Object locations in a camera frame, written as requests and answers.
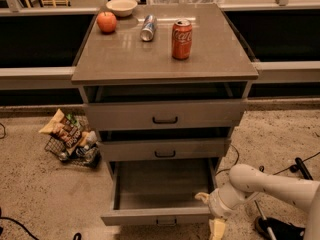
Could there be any silver blue soda can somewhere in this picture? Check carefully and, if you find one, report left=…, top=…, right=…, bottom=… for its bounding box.
left=140, top=14, right=157, bottom=42

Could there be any grey bottom drawer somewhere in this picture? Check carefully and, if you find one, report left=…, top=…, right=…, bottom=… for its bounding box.
left=102, top=158, right=217, bottom=226

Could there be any black shoe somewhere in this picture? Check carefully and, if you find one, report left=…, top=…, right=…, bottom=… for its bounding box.
left=254, top=216, right=305, bottom=240

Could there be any grey top drawer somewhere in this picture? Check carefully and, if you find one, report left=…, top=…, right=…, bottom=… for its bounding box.
left=82, top=82, right=247, bottom=131

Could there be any black cable left floor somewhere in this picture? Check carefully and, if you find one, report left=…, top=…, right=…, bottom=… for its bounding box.
left=0, top=206, right=83, bottom=240

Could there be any yellow brown snack bag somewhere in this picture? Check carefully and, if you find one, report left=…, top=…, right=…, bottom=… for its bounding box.
left=39, top=109, right=88, bottom=154

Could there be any wire basket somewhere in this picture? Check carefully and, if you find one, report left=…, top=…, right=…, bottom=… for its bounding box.
left=45, top=114, right=100, bottom=168

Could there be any grey metal crutch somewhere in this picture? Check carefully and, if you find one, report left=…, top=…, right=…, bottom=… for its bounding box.
left=254, top=200, right=277, bottom=240

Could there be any black cable right floor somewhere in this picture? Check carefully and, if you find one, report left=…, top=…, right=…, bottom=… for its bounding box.
left=215, top=144, right=320, bottom=179

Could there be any black pole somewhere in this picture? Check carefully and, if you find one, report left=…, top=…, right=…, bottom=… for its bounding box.
left=295, top=157, right=313, bottom=180

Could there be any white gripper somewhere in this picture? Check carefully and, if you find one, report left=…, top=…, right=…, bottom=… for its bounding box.
left=195, top=183, right=258, bottom=240

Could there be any red apple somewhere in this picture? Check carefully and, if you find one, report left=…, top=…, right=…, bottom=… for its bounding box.
left=97, top=12, right=117, bottom=33

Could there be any black cable floor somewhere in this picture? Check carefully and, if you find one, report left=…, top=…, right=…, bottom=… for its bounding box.
left=0, top=206, right=83, bottom=240
left=215, top=144, right=320, bottom=179

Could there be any grey drawer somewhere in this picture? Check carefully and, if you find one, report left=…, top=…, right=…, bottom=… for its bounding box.
left=102, top=158, right=217, bottom=226
left=99, top=127, right=231, bottom=161
left=82, top=82, right=247, bottom=131

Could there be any red coca-cola can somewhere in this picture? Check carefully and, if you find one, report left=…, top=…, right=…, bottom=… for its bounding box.
left=172, top=19, right=192, bottom=60

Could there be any grey drawer cabinet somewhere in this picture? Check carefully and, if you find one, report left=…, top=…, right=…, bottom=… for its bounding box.
left=71, top=3, right=260, bottom=172

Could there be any white bowl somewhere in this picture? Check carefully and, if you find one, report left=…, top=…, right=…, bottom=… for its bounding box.
left=106, top=0, right=138, bottom=17

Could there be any grey middle drawer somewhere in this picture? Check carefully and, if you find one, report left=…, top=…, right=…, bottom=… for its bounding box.
left=99, top=127, right=231, bottom=161

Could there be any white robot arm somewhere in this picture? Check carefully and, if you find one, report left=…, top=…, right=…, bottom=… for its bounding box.
left=195, top=164, right=320, bottom=240

